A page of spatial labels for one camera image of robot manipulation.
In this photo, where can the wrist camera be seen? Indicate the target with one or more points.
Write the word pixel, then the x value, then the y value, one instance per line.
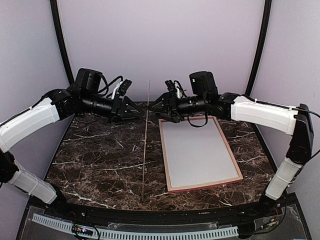
pixel 175 88
pixel 120 89

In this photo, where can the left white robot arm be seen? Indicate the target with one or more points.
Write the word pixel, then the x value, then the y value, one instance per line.
pixel 56 105

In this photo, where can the pink wooden picture frame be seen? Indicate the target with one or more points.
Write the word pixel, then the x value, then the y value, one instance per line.
pixel 167 162

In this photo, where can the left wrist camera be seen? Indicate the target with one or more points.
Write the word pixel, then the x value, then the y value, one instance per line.
pixel 120 89

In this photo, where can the right small circuit board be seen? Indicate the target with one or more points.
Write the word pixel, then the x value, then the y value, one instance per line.
pixel 269 224

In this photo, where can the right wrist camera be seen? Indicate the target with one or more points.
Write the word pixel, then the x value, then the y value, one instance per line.
pixel 175 88

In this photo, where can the black front rail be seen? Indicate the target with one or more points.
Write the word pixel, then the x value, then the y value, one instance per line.
pixel 244 214

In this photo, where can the right black enclosure post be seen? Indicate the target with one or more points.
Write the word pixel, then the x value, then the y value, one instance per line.
pixel 260 46

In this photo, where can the left black enclosure post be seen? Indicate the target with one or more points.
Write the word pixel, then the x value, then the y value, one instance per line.
pixel 59 32

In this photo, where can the small circuit board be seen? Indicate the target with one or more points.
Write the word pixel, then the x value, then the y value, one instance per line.
pixel 77 229
pixel 269 224

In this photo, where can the left small circuit board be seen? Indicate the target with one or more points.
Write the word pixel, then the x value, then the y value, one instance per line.
pixel 77 229

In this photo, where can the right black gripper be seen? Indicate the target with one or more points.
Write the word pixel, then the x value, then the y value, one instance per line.
pixel 166 97

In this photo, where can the brown cardboard backing board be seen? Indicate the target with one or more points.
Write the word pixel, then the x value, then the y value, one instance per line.
pixel 145 141

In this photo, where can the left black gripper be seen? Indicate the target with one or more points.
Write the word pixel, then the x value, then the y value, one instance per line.
pixel 117 112

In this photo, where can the black enclosure post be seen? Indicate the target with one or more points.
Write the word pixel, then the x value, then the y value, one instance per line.
pixel 260 46
pixel 59 32

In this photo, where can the white slotted cable duct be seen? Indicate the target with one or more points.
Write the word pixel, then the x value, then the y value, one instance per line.
pixel 135 232

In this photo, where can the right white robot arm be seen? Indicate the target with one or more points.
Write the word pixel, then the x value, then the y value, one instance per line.
pixel 291 120

